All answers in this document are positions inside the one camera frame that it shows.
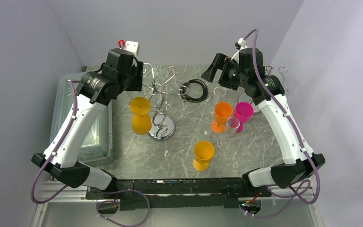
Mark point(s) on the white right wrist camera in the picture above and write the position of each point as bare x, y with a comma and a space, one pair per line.
241, 44

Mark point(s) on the orange wine glass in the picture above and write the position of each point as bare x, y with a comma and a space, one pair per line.
222, 111

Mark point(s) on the clear wine glass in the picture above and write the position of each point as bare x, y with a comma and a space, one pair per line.
231, 126
203, 132

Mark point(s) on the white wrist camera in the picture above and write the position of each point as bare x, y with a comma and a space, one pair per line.
241, 44
130, 46

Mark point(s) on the yellow-orange wine glass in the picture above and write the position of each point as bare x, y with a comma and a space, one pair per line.
203, 152

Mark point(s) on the yellow wine glass left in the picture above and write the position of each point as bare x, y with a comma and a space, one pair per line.
141, 121

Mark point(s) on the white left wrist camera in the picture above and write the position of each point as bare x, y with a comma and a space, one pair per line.
130, 46

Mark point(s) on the chrome wine glass rack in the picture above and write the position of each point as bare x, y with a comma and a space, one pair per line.
163, 126

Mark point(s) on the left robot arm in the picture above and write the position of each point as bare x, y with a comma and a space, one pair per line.
94, 92

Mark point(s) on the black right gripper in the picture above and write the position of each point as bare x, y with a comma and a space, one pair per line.
223, 62

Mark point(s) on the aluminium frame rails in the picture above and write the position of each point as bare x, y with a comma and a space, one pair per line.
103, 146

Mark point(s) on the pink wine glass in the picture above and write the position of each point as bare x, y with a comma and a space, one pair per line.
243, 112

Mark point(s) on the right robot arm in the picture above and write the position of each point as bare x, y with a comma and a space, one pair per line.
268, 94

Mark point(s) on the clear tumbler glass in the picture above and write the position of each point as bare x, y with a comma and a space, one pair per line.
218, 95

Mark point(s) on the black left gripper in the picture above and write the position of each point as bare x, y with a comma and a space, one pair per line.
136, 84

